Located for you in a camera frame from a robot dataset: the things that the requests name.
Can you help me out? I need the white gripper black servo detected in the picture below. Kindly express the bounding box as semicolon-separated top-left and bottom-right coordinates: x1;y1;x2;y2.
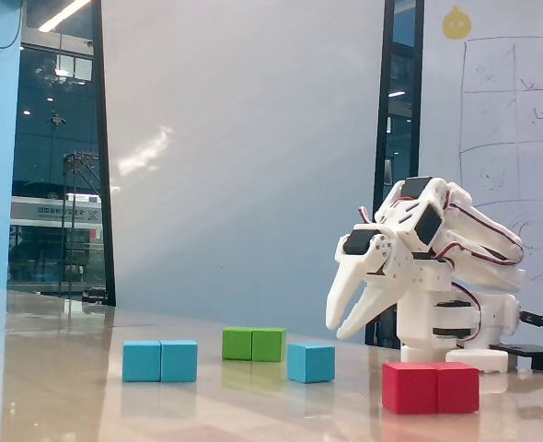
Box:
325;224;423;341

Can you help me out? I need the small blue wooden cube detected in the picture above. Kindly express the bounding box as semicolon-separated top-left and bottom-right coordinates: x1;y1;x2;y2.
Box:
286;342;336;384

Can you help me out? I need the long green wooden block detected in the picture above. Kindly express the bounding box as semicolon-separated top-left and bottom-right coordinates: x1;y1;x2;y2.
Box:
221;326;287;363

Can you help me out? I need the long red wooden block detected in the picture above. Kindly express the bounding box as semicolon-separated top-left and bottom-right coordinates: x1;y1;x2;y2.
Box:
381;361;480;415

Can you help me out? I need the long blue wooden block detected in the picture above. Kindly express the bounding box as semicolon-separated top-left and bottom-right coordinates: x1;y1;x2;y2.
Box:
121;339;199;383

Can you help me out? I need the whiteboard with marker grid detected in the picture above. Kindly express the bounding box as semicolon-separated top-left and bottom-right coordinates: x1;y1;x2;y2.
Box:
419;0;543;300

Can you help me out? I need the yellow round sticker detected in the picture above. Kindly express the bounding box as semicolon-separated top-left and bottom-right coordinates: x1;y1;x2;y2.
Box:
441;5;473;41

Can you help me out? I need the red black gripper servo cable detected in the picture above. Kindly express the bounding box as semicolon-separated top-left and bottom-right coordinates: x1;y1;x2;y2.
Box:
357;205;379;227

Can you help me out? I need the black door frame post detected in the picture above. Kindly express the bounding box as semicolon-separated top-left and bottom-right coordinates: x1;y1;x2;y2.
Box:
89;0;117;308
364;0;425;349

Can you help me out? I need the black power cable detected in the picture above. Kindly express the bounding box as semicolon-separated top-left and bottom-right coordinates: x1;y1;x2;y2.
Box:
518;310;543;351

